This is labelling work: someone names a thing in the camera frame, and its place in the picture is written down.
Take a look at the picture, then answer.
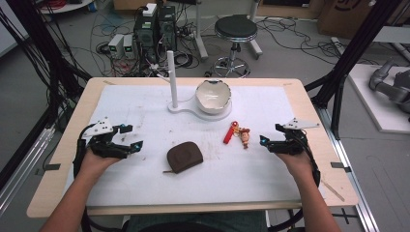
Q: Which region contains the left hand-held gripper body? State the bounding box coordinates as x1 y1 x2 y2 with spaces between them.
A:
80 117 131 160

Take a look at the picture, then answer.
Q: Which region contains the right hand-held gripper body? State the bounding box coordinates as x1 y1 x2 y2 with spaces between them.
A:
269 117 321 157

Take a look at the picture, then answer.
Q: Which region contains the person's left hand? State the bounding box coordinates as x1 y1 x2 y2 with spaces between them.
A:
79 149 122 177

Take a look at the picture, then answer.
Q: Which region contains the person's right hand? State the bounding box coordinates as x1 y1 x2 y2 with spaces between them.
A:
276 150 313 180

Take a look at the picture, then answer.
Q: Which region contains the wooden table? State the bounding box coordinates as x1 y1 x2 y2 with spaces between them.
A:
26 76 360 219

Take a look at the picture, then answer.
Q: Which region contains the brown pouch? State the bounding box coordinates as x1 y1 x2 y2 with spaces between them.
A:
162 140 205 175

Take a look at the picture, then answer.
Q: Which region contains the thin wooden stick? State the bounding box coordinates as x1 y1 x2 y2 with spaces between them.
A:
320 179 346 203

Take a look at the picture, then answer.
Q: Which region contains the white stand with round base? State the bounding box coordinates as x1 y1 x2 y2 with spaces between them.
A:
156 49 234 123

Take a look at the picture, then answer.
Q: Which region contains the white ceramic bowl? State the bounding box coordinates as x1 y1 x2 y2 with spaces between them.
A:
194 79 233 115

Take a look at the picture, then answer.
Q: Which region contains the white table mat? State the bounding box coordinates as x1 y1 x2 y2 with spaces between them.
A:
64 84 303 208

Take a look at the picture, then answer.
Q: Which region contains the grey power supply unit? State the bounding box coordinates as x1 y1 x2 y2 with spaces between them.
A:
107 33 126 60
123 34 136 60

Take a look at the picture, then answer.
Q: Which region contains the white platform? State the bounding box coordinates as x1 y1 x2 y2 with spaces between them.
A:
347 63 410 135

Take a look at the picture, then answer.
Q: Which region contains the black computer tower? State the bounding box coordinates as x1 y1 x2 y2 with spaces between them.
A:
157 5 178 52
132 13 160 64

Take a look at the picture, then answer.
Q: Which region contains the black round stool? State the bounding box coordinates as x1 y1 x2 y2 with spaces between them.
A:
211 14 264 79

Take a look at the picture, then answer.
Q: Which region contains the white box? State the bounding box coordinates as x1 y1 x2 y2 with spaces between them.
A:
141 2 159 18

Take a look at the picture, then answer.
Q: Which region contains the cardboard box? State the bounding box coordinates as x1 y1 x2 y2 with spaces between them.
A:
316 0 386 41

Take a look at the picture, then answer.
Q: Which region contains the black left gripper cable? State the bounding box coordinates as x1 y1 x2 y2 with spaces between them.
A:
72 123 95 180

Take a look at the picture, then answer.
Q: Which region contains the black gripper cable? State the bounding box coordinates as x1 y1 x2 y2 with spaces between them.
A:
72 123 95 180
298 129 322 196

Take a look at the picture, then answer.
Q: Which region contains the red keychain with doll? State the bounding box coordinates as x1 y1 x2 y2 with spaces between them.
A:
222 120 252 150

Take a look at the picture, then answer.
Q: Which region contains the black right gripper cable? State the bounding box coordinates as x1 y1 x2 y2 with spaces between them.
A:
298 129 322 196

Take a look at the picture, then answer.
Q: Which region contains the aluminium rail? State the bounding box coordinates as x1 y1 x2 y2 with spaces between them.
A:
0 125 56 217
315 105 381 232

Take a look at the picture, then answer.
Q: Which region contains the black frame strut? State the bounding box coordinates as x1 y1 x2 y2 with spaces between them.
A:
0 0 93 191
304 0 404 140

